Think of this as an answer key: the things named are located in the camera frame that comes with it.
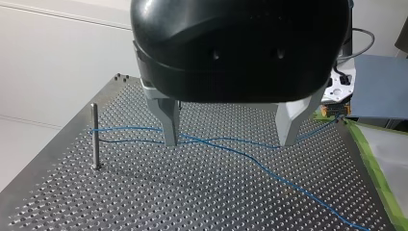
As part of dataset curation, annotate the thin grey camera cable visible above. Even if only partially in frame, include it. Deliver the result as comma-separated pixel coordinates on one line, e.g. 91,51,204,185
336,27,376,64

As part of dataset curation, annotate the black panel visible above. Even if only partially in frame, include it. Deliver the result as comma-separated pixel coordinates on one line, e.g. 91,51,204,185
395,23,408,55

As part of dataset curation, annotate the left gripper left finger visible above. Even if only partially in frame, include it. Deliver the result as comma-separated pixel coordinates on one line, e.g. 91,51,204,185
142,86,181,147

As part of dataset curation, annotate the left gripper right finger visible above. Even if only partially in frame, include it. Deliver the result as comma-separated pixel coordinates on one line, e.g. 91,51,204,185
274,87,328,148

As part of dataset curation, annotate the blue cable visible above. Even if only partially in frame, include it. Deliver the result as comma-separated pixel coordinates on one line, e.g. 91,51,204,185
89,114,371,231

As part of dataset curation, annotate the grey board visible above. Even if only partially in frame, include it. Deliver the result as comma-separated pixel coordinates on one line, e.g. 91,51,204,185
347,53,408,133

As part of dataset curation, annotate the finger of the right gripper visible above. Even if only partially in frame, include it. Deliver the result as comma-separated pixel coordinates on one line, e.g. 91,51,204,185
319,104,350,118

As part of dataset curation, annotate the metal post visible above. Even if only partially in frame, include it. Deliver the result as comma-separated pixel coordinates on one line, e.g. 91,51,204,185
89,102,103,171

